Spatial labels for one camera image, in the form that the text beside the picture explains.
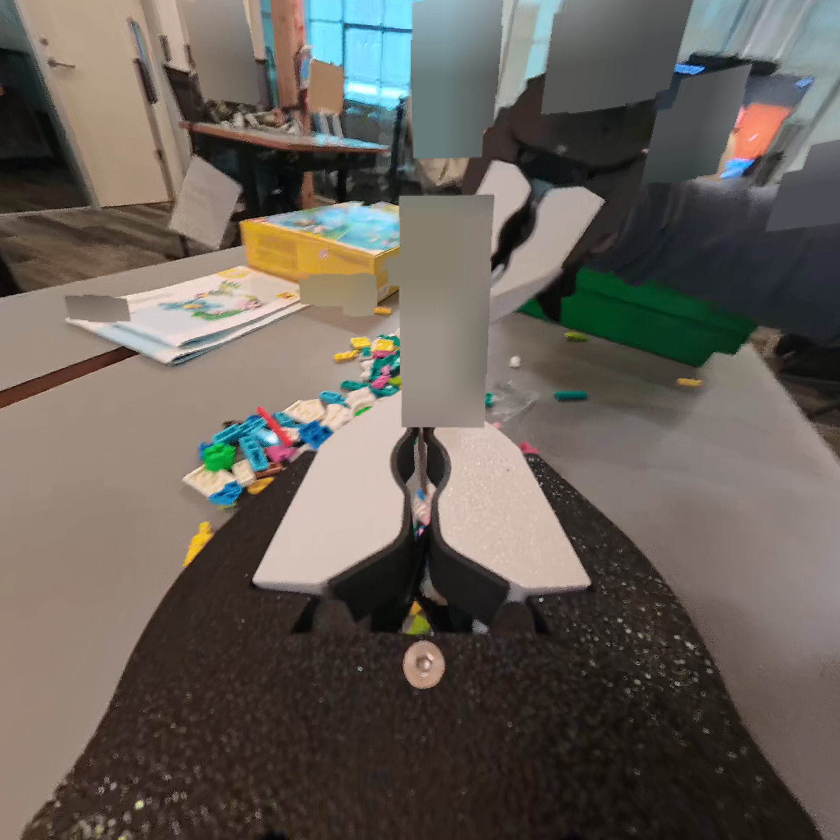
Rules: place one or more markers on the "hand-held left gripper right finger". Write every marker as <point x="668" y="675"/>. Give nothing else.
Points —
<point x="512" y="525"/>

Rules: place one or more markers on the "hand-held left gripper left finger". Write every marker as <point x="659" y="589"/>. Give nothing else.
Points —
<point x="335" y="525"/>

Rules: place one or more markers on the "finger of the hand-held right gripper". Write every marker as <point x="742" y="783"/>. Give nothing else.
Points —
<point x="509" y="197"/>
<point x="551" y="243"/>

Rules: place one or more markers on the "small colourful lego pieces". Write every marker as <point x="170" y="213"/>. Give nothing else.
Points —
<point x="289" y="433"/>

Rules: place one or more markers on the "person's right forearm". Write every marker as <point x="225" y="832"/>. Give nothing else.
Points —
<point x="709" y="263"/>

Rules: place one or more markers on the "teal long lego piece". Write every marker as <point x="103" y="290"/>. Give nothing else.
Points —
<point x="571" y="395"/>

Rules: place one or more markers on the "yellow lego box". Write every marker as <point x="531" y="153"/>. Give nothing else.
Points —
<point x="315" y="236"/>

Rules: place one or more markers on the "lego instruction booklet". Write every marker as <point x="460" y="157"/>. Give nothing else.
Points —
<point x="197" y="315"/>

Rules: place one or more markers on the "small clear empty bag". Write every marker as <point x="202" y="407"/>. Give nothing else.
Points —
<point x="512" y="402"/>

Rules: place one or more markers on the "brown desk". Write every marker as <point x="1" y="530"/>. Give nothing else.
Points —
<point x="289" y="142"/>

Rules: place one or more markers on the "white sheet on stand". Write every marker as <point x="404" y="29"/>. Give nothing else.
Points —
<point x="204" y="204"/>

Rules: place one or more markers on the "white door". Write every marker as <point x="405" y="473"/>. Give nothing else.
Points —
<point x="99" y="99"/>

